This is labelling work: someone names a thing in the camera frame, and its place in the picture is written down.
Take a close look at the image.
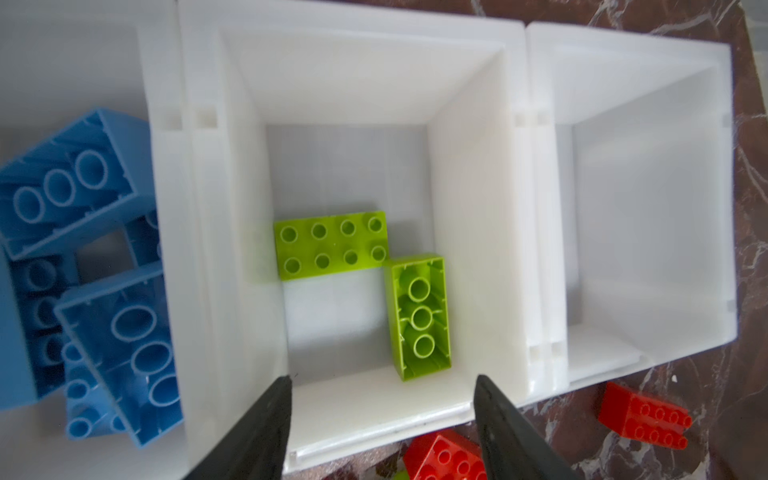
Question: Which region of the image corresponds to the red lego upright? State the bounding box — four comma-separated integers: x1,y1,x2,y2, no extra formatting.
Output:
403,429,487,480

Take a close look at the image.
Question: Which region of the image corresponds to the white left bin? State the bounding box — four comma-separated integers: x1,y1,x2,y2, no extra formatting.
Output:
1,1,189,479

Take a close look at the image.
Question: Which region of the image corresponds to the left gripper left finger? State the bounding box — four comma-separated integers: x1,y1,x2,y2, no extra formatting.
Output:
186,376,292,479

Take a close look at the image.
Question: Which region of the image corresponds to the white right bin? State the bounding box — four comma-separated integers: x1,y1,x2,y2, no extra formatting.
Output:
526,22,738,394

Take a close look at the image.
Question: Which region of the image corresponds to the white middle bin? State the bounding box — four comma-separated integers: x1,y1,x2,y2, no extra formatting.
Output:
165,1,551,470

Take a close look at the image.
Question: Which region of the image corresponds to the red lego diagonal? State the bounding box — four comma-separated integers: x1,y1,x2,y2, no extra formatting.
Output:
598,382,693,450

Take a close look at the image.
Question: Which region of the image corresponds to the blue lego horizontal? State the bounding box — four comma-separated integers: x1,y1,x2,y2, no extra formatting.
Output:
1,108,156,261

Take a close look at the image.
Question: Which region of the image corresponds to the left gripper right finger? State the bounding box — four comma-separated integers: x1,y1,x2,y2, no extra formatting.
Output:
473,375,578,479

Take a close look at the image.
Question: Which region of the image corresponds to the white bin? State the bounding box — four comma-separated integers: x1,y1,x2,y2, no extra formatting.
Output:
1,1,189,479
165,1,551,470
526,22,738,394

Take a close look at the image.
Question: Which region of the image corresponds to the blue lego diagonal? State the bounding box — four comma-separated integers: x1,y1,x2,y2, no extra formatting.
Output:
1,253,79,411

